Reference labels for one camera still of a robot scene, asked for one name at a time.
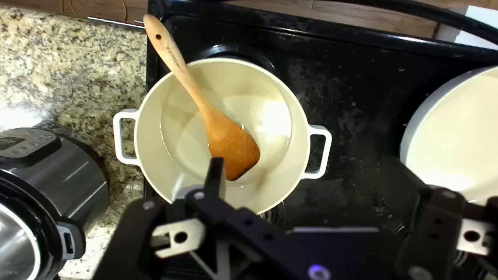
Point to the wooden spoon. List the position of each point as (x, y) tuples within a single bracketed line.
[(228, 140)]

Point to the stainless steel pot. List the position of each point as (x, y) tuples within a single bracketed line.
[(52, 175)]

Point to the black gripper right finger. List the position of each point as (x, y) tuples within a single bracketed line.
[(437, 233)]

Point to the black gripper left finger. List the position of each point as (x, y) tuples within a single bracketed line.
[(135, 233)]

